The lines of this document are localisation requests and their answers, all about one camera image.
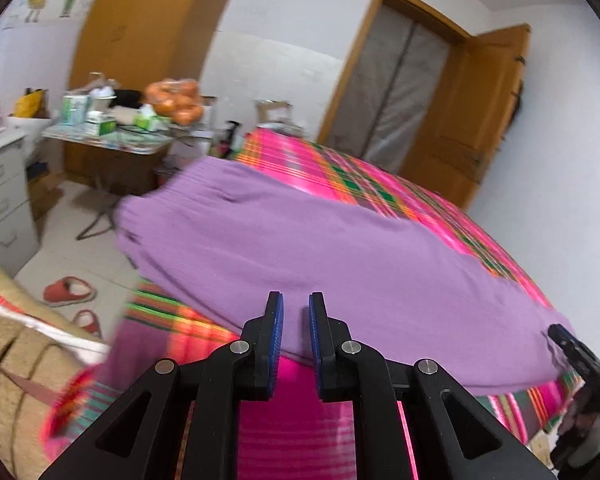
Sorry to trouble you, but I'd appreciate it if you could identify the red slipper near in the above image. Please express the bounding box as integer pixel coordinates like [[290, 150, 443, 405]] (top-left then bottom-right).
[[43, 276, 97, 307]]

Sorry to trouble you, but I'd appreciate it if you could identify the red slipper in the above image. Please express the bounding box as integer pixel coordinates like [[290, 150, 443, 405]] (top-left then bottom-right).
[[72, 309, 102, 339], [43, 276, 97, 307]]

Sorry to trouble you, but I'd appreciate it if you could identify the folding table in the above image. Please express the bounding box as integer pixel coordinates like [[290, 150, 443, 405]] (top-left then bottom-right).
[[43, 124, 172, 242]]

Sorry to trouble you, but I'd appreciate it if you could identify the red slipper far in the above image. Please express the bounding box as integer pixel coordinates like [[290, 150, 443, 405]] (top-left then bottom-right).
[[72, 309, 102, 339]]

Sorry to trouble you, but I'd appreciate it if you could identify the cardboard box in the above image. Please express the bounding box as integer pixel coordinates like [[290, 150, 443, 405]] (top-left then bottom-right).
[[256, 100, 304, 136]]

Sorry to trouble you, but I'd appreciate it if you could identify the grey door curtain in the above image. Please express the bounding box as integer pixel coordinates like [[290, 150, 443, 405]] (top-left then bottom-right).
[[325, 6, 451, 174]]

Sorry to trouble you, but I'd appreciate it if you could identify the wooden door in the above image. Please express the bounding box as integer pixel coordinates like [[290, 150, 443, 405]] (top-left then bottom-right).
[[399, 24, 531, 210]]

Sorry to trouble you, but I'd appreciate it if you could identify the purple knit sweater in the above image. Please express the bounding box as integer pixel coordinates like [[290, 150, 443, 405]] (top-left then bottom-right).
[[116, 157, 567, 394]]

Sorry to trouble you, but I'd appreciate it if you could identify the bag of oranges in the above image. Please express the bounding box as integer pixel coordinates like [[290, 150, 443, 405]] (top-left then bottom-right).
[[143, 78, 204, 127]]

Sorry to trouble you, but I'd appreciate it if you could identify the yellow bag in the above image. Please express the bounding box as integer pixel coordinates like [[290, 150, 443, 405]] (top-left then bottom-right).
[[12, 88, 48, 118]]

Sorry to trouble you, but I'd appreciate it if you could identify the grey drawer cabinet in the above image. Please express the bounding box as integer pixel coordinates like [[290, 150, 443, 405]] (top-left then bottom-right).
[[0, 130, 40, 278]]

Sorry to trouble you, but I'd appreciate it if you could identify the beige woven sack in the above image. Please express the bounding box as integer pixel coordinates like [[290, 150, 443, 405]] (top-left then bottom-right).
[[0, 268, 108, 479]]

